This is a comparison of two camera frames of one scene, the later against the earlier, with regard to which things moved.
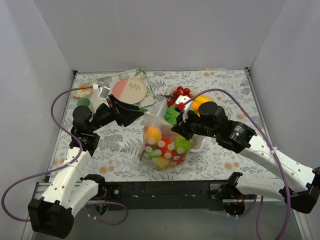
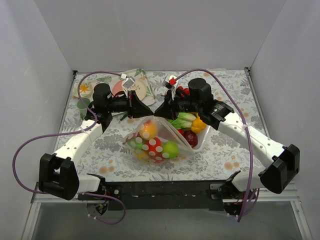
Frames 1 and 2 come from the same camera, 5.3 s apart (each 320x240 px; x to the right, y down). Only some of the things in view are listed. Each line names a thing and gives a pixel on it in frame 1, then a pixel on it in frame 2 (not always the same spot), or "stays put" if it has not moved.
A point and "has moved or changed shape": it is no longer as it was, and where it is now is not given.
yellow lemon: [163, 162] to [142, 155]
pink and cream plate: [129, 90] stays put
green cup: [83, 101] stays put
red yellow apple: [167, 146] to [155, 149]
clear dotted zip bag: [162, 146] has moved or changed shape
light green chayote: [151, 154] to [136, 144]
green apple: [180, 142] to [172, 148]
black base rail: [162, 195] stays put
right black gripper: [189, 124] to [170, 105]
